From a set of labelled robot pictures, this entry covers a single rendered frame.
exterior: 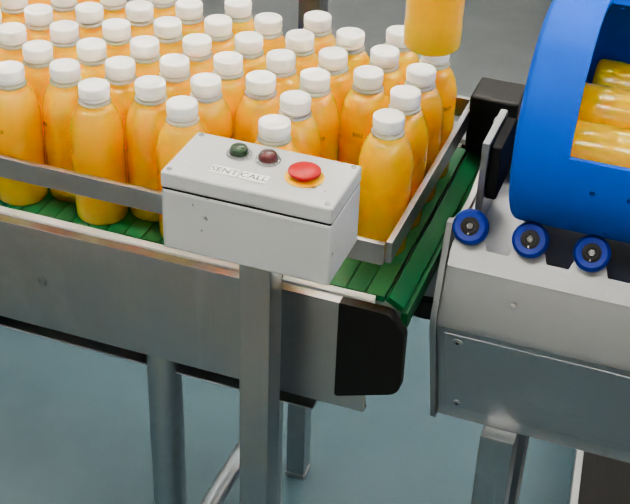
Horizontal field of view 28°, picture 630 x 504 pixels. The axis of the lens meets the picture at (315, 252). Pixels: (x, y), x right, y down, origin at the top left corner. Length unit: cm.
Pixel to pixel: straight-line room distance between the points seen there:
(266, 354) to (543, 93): 44
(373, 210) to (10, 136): 48
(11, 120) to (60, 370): 128
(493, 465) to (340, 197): 59
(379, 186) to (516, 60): 280
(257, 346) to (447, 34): 43
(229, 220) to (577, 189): 40
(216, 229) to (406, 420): 140
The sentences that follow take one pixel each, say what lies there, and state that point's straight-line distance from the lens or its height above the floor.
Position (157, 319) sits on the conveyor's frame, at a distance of 165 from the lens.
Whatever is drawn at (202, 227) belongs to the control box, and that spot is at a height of 104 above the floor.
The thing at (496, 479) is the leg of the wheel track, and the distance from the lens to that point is 181.
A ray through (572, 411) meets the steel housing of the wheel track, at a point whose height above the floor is 71.
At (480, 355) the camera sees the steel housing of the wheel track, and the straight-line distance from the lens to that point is 164.
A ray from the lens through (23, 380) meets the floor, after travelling 284.
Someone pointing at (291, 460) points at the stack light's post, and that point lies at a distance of 255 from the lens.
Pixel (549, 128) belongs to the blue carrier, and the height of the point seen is 113.
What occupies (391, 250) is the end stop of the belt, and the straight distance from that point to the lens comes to 149.
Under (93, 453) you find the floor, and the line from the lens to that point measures 264.
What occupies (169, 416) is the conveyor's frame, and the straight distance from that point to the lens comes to 177.
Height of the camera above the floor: 179
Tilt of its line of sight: 34 degrees down
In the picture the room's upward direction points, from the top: 2 degrees clockwise
